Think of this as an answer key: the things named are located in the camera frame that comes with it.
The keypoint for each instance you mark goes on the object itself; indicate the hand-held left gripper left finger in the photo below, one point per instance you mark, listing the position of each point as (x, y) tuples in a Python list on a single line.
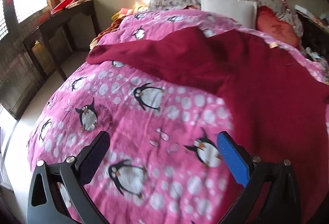
[(92, 159)]

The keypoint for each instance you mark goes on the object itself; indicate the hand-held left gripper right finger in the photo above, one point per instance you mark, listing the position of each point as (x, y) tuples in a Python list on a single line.
[(232, 159)]

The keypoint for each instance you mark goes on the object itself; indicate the dark red fleece garment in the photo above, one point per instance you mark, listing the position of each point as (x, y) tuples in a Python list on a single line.
[(257, 85)]

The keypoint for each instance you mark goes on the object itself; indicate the yellow and orange clothes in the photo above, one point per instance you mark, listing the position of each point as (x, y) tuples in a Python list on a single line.
[(115, 21)]

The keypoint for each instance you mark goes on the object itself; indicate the pink penguin print blanket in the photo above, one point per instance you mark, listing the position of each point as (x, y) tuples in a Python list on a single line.
[(154, 121)]

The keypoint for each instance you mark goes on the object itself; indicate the dark wooden lattice cabinet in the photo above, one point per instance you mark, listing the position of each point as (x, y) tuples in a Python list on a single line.
[(15, 72)]

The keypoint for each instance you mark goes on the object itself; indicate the red heart-shaped cushion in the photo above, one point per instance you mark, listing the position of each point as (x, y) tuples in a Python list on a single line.
[(277, 28)]

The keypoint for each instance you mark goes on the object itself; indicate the dark wooden table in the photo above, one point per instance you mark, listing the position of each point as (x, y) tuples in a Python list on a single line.
[(84, 9)]

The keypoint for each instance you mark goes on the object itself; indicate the dark carved wooden cabinet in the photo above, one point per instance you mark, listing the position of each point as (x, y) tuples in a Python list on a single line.
[(312, 31)]

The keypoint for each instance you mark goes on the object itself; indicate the white pillow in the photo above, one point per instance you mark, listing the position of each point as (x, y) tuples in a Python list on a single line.
[(226, 8)]

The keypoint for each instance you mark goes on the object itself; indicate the red box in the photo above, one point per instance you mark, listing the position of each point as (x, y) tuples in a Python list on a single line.
[(63, 4)]

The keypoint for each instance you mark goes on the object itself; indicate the beige papers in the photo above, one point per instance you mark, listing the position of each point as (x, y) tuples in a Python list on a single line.
[(79, 0)]

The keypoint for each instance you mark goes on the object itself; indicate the red shiny gift wrap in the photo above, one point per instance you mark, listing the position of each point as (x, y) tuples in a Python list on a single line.
[(284, 3)]

